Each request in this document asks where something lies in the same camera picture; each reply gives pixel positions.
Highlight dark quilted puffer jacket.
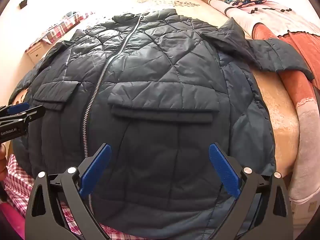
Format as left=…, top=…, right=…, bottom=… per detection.
left=9, top=8, right=315, bottom=239

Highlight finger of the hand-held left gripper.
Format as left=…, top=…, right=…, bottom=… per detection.
left=0, top=106, right=46, bottom=128
left=0, top=102, right=30, bottom=117

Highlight beige leaf-print bed blanket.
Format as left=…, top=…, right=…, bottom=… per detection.
left=10, top=0, right=301, bottom=240

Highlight coral fleece blanket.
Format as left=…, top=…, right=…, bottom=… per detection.
left=251, top=22, right=320, bottom=204

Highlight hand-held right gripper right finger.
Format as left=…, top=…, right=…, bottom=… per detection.
left=208, top=142, right=294, bottom=240

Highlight pink blanket with black trim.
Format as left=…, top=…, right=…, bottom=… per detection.
left=207, top=0, right=320, bottom=42

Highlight white nightstand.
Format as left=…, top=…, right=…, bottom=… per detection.
left=24, top=39, right=52, bottom=64

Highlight pink plaid bed sheet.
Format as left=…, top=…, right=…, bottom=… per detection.
left=4, top=154, right=113, bottom=240

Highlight red plaid cloth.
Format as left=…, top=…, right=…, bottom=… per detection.
left=24, top=11, right=95, bottom=52

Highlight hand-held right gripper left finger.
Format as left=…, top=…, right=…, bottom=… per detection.
left=24, top=143, right=112, bottom=240

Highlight person's left hand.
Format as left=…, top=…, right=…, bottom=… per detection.
left=0, top=142, right=9, bottom=181

